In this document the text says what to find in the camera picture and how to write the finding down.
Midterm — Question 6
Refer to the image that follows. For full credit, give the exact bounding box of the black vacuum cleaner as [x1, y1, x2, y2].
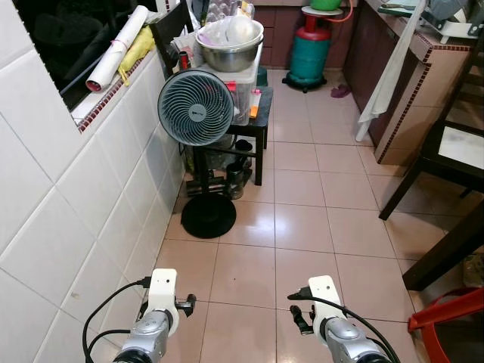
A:
[193, 140, 254, 201]

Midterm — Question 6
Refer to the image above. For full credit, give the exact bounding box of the red plastic stool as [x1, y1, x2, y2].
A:
[408, 286, 484, 363]

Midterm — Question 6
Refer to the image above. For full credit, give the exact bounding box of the black side table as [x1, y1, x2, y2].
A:
[181, 87, 273, 187]

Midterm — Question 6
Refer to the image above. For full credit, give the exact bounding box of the grey standing fan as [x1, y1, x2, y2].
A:
[157, 70, 237, 240]

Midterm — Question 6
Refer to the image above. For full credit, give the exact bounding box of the dark wooden chair white seat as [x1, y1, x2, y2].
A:
[378, 45, 484, 222]

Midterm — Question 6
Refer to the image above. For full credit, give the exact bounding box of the clear plastic storage box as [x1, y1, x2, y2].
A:
[216, 44, 264, 126]

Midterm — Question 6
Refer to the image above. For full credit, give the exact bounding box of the deep steel basin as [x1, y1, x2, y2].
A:
[195, 17, 265, 73]

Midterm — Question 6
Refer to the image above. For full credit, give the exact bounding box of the brown tiled counter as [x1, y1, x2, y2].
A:
[344, 0, 484, 166]

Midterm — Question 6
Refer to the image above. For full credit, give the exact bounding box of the white hanging cloth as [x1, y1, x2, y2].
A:
[355, 0, 428, 143]

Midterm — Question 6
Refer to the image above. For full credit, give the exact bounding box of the green gas cylinder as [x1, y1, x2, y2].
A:
[284, 14, 339, 93]

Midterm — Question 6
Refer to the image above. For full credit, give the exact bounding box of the yellow cloth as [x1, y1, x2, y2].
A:
[117, 26, 157, 85]

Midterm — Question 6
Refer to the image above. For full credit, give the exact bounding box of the white rolled paper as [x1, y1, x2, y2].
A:
[85, 6, 150, 94]

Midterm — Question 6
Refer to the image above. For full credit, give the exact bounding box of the black chair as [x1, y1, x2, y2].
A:
[150, 4, 196, 76]

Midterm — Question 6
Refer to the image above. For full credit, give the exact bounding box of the clear plastic bag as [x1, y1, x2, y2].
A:
[203, 15, 262, 48]

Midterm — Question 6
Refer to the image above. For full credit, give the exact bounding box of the clear egg carton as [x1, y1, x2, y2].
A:
[204, 0, 244, 23]

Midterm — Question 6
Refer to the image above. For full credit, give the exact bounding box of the green plastic basin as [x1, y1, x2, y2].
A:
[309, 0, 345, 12]

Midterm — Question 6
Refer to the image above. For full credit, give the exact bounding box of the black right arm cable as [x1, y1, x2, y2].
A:
[287, 286, 402, 363]

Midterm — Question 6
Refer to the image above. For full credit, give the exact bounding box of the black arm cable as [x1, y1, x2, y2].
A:
[287, 286, 402, 363]
[82, 278, 152, 363]

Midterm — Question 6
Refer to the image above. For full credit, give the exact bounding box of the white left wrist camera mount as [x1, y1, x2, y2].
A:
[148, 268, 182, 318]

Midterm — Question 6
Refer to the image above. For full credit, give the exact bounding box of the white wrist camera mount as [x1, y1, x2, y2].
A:
[148, 268, 182, 318]
[309, 275, 345, 322]

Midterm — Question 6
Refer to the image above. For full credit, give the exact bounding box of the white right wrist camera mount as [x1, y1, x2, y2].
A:
[309, 275, 345, 322]

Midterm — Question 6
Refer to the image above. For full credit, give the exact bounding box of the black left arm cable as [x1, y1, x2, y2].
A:
[82, 278, 152, 363]

